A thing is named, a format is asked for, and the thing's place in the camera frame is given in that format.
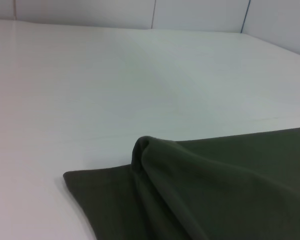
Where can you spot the dark green t-shirt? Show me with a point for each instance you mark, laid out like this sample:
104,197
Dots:
215,187

